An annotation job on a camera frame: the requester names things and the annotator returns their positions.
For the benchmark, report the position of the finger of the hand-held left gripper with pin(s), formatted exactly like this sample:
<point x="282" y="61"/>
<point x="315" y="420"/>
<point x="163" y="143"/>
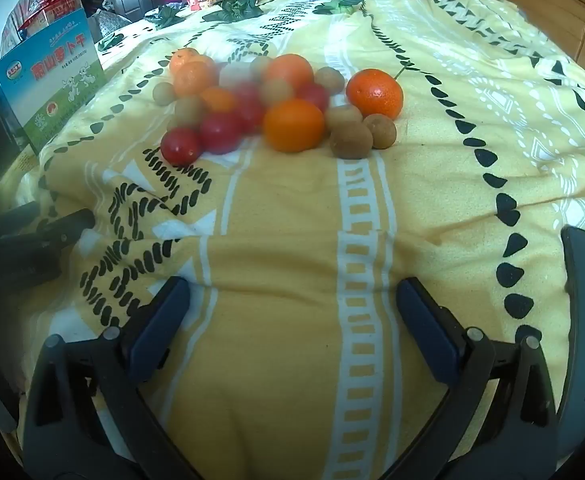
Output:
<point x="12" y="217"/>
<point x="70" y="225"/>

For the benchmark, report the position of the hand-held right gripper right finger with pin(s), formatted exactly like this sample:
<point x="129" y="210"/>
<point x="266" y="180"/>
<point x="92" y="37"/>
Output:
<point x="428" y="330"/>

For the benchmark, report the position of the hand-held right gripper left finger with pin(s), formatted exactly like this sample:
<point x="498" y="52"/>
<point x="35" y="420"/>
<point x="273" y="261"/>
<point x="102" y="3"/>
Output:
<point x="160" y="327"/>

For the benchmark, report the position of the orange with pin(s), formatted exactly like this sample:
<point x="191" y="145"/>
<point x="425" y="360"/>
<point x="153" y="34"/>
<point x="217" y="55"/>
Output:
<point x="183" y="55"/>
<point x="294" y="126"/>
<point x="218" y="100"/>
<point x="288" y="71"/>
<point x="195" y="80"/>
<point x="375" y="92"/>

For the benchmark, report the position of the red tomato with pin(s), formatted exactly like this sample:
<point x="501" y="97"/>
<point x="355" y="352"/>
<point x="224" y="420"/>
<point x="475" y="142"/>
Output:
<point x="251" y="108"/>
<point x="221" y="132"/>
<point x="314" y="96"/>
<point x="181" y="146"/>

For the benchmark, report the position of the blue cardboard box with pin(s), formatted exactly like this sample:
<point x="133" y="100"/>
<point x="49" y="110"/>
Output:
<point x="55" y="80"/>

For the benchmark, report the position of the yellow patterned bedsheet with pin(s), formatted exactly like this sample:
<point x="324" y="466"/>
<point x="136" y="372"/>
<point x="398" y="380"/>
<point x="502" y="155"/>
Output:
<point x="292" y="240"/>

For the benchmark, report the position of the grey striped round cover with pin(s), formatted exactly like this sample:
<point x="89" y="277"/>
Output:
<point x="12" y="20"/>

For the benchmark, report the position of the pile of mixed fruit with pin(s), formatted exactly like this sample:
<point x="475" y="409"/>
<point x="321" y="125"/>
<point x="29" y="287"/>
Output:
<point x="351" y="142"/>

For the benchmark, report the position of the dotted white bag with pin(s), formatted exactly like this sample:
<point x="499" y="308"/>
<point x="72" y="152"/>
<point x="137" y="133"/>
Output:
<point x="110" y="22"/>

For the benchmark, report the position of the white red plastic bag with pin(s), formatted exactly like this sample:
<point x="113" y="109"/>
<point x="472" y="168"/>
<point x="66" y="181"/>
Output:
<point x="47" y="5"/>

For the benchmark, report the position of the pale round fruit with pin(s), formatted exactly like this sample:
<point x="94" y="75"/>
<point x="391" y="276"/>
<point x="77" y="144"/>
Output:
<point x="234" y="75"/>

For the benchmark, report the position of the wooden headboard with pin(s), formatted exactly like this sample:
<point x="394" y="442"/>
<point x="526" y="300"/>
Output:
<point x="552" y="5"/>

